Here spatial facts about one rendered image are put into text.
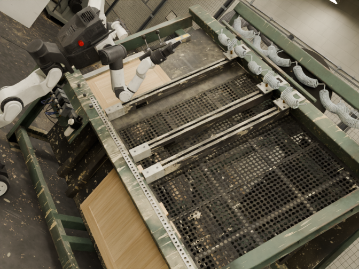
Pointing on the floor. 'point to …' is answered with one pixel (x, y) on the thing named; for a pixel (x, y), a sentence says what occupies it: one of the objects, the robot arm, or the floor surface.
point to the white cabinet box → (23, 9)
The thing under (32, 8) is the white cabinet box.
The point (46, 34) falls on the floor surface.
